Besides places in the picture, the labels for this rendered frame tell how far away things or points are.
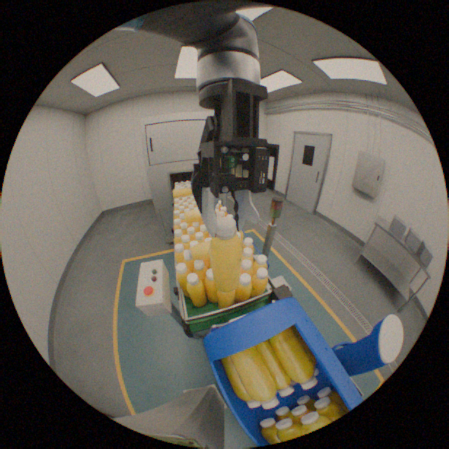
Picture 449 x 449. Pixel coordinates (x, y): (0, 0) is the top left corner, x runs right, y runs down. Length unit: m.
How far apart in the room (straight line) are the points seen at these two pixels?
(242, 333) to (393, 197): 3.38
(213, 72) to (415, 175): 3.47
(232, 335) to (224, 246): 0.18
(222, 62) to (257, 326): 0.37
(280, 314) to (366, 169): 3.14
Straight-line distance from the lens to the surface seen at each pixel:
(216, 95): 0.15
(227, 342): 0.29
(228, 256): 0.24
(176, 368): 1.56
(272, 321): 0.28
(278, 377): 0.43
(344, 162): 3.63
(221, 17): 0.17
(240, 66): 0.16
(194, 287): 0.50
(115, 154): 4.56
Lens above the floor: 1.49
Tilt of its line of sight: 33 degrees down
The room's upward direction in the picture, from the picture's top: straight up
